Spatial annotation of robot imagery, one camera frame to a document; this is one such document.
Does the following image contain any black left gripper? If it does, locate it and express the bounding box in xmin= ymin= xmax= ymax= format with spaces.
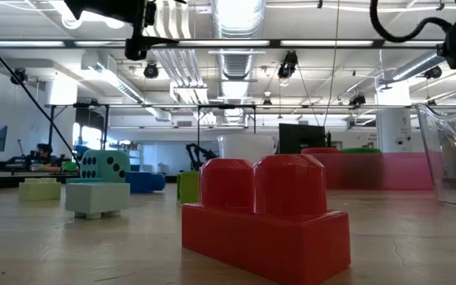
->
xmin=63 ymin=0 xmax=180 ymax=61

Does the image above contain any clear plastic tray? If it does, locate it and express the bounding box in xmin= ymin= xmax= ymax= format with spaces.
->
xmin=414 ymin=101 xmax=456 ymax=210

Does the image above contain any blue toy block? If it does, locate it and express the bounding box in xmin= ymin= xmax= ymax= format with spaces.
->
xmin=124 ymin=171 xmax=167 ymax=195

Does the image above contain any green foam die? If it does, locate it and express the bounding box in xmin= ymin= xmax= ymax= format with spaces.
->
xmin=340 ymin=147 xmax=383 ymax=155

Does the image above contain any pale lime toy cube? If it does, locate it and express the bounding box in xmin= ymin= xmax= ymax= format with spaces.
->
xmin=17 ymin=177 xmax=63 ymax=201

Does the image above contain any white round column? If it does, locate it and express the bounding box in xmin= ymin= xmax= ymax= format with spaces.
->
xmin=376 ymin=89 xmax=414 ymax=154

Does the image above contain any teal foam die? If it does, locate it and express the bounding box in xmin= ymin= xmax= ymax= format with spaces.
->
xmin=79 ymin=149 xmax=131 ymax=184

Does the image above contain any black light bar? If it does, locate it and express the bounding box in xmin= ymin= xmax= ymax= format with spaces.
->
xmin=0 ymin=38 xmax=445 ymax=50

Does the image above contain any pink plastic tray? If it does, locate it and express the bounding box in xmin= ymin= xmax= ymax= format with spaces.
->
xmin=301 ymin=152 xmax=435 ymax=192

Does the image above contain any person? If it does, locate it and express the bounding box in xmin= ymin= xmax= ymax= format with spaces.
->
xmin=33 ymin=142 xmax=55 ymax=165

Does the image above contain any white cup with face print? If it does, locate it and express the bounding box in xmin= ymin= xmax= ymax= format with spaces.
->
xmin=216 ymin=133 xmax=279 ymax=165

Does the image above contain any lime green toy cube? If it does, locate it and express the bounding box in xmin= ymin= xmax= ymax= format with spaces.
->
xmin=176 ymin=170 xmax=201 ymax=206

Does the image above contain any pale teal toy cube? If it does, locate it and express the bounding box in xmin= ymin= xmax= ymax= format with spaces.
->
xmin=65 ymin=182 xmax=131 ymax=221

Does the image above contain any red foam die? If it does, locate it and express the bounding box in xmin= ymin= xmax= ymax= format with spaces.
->
xmin=300 ymin=146 xmax=342 ymax=155

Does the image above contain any black computer monitor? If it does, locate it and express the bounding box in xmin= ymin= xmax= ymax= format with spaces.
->
xmin=278 ymin=123 xmax=328 ymax=155

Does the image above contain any red two-stud toy block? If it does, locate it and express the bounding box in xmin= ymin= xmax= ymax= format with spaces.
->
xmin=180 ymin=154 xmax=352 ymax=285

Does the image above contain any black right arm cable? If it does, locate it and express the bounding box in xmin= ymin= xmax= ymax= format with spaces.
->
xmin=369 ymin=0 xmax=456 ymax=44

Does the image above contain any silver ventilation duct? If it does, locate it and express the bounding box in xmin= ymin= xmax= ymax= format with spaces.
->
xmin=211 ymin=0 xmax=268 ymax=124

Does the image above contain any black frame stand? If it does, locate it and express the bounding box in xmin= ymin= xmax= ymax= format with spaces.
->
xmin=47 ymin=102 xmax=111 ymax=159
xmin=196 ymin=104 xmax=257 ymax=159

